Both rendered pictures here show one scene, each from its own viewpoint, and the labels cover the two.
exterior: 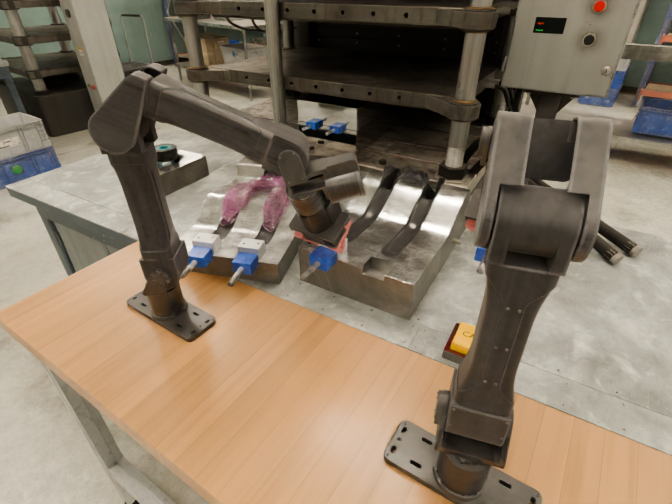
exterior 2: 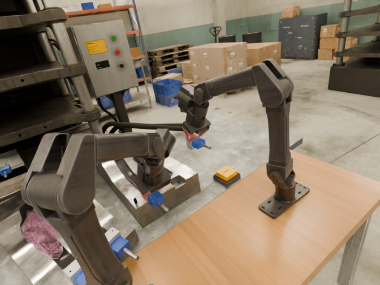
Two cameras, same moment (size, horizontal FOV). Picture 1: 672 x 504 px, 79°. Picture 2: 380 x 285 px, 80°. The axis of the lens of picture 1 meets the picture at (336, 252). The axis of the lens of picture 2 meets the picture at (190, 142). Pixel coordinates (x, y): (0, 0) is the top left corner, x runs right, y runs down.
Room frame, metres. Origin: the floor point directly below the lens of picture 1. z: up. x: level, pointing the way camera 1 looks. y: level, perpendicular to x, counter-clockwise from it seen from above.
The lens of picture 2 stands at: (0.28, 0.50, 1.38)
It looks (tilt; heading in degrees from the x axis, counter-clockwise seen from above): 27 degrees down; 297
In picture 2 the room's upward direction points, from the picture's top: 10 degrees counter-clockwise
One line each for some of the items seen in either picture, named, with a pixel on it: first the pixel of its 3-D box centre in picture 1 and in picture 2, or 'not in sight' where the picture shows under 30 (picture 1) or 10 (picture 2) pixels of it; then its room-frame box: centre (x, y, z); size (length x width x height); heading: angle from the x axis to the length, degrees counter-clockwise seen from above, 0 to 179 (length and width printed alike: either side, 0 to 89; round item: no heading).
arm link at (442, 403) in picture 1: (470, 425); (282, 175); (0.30, -0.17, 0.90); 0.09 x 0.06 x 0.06; 72
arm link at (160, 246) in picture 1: (147, 202); (89, 244); (0.62, 0.32, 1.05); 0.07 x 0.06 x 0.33; 1
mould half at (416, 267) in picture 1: (399, 220); (139, 168); (0.87, -0.16, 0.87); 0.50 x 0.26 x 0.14; 150
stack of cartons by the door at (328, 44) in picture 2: not in sight; (337, 42); (-0.71, -6.80, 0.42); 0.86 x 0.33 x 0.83; 141
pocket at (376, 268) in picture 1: (377, 273); (177, 184); (0.65, -0.08, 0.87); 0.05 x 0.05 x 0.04; 60
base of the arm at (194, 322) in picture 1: (166, 298); not in sight; (0.62, 0.34, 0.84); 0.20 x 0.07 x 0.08; 57
